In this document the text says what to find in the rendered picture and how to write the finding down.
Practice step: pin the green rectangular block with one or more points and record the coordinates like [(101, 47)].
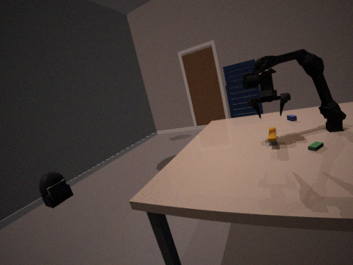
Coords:
[(315, 146)]

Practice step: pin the orange bar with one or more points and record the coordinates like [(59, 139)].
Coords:
[(272, 136)]

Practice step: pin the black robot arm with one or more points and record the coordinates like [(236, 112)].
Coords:
[(314, 67)]

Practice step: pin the small blue block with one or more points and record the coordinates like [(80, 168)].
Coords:
[(291, 118)]

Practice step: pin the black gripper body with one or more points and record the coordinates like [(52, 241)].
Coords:
[(283, 97)]

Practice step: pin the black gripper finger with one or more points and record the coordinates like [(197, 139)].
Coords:
[(282, 106), (257, 109)]

